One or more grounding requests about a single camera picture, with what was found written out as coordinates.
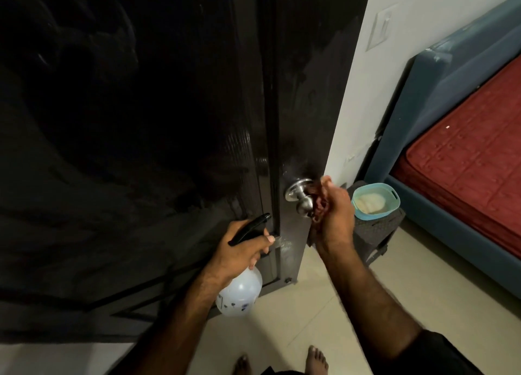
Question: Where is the person's right forearm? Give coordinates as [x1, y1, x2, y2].
[319, 240, 424, 363]

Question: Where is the red quilted mattress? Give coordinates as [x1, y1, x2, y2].
[392, 55, 521, 259]

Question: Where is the person's left hand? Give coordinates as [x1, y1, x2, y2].
[203, 219, 276, 290]

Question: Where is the black shirt torso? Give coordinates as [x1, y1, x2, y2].
[260, 366, 306, 375]

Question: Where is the person's left forearm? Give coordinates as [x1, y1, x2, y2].
[122, 271, 228, 375]

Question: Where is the person's right foot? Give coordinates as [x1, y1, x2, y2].
[306, 345, 329, 375]

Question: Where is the black right sleeve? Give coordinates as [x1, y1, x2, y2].
[386, 329, 485, 375]

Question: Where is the silver door knob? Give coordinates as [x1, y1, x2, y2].
[284, 178, 315, 217]

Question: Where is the light green tray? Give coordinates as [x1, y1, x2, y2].
[351, 182, 402, 221]

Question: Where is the white single wall switch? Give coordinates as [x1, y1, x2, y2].
[366, 3, 399, 52]

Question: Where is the orange checked cloth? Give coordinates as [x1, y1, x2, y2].
[307, 179, 333, 225]

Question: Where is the blue bed frame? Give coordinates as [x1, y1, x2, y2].
[364, 0, 521, 300]

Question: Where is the white spray bottle black trigger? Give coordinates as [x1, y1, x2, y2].
[215, 212, 272, 317]

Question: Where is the black wooden door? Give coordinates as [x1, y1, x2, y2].
[0, 0, 373, 343]

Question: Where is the dark plastic stool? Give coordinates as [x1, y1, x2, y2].
[346, 180, 406, 265]

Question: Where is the person's right hand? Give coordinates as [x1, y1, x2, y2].
[312, 175, 356, 256]

